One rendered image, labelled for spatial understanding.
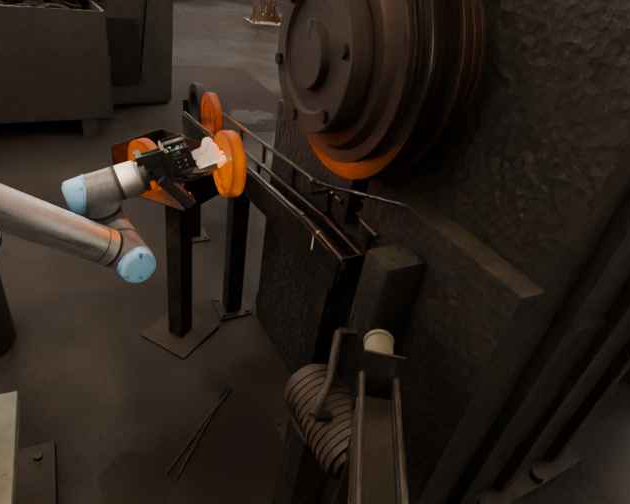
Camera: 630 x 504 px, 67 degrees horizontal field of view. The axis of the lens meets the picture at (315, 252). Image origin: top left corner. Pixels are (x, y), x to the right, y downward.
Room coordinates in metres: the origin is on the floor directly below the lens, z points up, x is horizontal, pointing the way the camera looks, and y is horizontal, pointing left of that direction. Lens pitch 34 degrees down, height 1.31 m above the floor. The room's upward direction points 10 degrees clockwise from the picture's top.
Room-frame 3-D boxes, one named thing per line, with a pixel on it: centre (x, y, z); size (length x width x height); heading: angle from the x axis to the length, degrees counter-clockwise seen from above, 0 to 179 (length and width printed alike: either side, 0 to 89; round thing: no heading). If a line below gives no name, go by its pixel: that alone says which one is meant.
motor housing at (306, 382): (0.64, -0.09, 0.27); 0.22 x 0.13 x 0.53; 34
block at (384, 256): (0.80, -0.16, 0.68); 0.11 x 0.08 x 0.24; 124
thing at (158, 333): (1.26, 0.46, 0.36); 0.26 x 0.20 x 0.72; 69
